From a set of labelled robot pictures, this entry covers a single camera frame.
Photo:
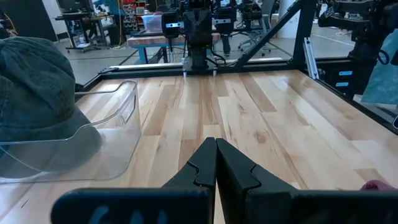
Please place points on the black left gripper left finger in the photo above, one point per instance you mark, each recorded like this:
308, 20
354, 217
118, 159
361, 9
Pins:
140, 207

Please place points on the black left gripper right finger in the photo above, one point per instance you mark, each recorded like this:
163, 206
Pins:
280, 207

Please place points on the dark green fabric cap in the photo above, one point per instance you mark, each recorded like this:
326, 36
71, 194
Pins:
34, 93

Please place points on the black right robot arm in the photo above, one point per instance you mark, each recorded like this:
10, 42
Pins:
199, 34

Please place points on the black background robot arm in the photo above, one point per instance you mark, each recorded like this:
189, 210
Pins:
363, 28

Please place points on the clear plastic bin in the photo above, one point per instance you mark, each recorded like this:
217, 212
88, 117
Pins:
124, 149

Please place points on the pink fabric object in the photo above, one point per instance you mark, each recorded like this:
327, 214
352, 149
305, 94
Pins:
377, 185

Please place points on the black box with blue labels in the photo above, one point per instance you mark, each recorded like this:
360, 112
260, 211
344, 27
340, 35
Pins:
332, 77

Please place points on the silver aluminium bar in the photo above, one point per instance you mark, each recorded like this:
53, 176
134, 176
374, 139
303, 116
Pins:
311, 59

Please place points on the wooden workbench with blue legs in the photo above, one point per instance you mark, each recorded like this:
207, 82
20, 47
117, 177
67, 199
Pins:
155, 40

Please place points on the grey office chair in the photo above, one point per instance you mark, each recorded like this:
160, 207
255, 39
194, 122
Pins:
253, 31

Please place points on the clear storage tub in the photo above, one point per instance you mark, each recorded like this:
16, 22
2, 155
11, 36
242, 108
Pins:
151, 23

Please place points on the white column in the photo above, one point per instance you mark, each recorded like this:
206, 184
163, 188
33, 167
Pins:
287, 21

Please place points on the red parts shelf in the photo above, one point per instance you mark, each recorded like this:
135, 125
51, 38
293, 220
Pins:
129, 15

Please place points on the black desk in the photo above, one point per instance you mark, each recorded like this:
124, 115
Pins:
77, 16

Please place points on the black metal table frame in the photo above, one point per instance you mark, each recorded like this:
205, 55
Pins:
264, 67

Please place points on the black camera with silver strip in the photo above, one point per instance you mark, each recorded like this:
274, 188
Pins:
172, 25
223, 21

